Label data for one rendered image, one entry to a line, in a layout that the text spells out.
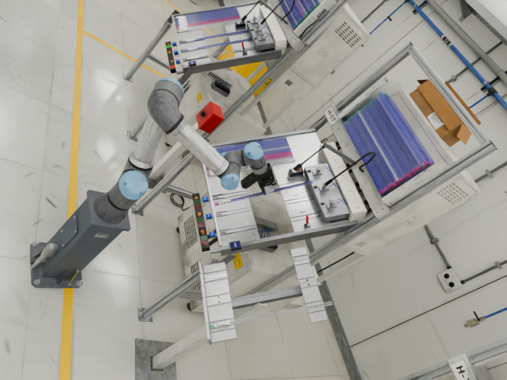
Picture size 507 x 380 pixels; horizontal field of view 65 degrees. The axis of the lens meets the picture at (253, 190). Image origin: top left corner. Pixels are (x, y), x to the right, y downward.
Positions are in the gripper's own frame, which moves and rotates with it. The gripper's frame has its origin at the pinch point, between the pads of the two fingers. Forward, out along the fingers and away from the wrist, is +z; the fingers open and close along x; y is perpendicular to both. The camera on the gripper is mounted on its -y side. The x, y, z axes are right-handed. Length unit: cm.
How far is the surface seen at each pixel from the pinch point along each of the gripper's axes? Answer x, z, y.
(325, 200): -7.0, 13.6, 28.7
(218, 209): 3.4, 5.9, -25.4
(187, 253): 16, 63, -62
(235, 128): 124, 77, -9
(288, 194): 4.4, 15.4, 11.8
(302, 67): 124, 38, 54
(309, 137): 43, 22, 36
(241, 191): 11.8, 9.3, -11.9
